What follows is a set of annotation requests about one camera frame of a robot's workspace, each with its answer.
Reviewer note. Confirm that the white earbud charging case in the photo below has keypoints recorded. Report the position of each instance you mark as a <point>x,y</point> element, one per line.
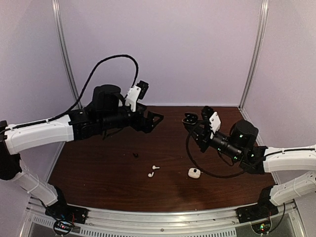
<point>194,173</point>

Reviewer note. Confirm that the black earbud charging case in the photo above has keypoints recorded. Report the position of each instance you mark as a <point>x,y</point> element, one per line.
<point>190,118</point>

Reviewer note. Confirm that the circuit board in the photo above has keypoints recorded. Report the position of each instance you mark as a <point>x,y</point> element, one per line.
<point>62,227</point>
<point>261,228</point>

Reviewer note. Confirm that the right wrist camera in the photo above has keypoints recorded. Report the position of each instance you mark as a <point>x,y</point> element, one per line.
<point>212,119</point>

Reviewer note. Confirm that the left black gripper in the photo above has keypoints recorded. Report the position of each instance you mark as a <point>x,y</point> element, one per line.
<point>147,127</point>

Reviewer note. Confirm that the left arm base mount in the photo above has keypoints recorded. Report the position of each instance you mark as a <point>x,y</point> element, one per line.
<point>69,213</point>

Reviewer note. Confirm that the left circuit board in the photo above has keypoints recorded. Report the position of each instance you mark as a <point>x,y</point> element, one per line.
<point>62,227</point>

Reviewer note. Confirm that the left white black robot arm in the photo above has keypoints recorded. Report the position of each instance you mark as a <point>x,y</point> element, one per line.
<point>107,110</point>

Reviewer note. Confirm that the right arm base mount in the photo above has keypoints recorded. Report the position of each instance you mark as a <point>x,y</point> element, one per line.
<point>256,212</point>

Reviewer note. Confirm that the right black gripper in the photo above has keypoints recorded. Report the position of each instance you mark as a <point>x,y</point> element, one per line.
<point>203,135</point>

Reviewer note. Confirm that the right circuit board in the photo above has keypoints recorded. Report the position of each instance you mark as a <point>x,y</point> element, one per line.
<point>261,228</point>

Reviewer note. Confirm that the aluminium front rail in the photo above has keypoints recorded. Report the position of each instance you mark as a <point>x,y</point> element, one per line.
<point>221,222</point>

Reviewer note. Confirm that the left aluminium frame post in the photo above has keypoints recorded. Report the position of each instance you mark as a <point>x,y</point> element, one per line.
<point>63,48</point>

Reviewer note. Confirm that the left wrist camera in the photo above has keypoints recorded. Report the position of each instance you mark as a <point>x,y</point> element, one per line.
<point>135,93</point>

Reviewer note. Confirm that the right aluminium frame post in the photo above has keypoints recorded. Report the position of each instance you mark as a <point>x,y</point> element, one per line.
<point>263,18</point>

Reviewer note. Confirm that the aluminium frame post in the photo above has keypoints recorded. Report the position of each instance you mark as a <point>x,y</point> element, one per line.
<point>263,18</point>
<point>63,48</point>

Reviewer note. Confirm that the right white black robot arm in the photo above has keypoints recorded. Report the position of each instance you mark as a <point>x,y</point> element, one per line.
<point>240,147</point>

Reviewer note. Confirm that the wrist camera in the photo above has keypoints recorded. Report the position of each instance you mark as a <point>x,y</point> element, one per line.
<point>212,119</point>
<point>135,93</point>

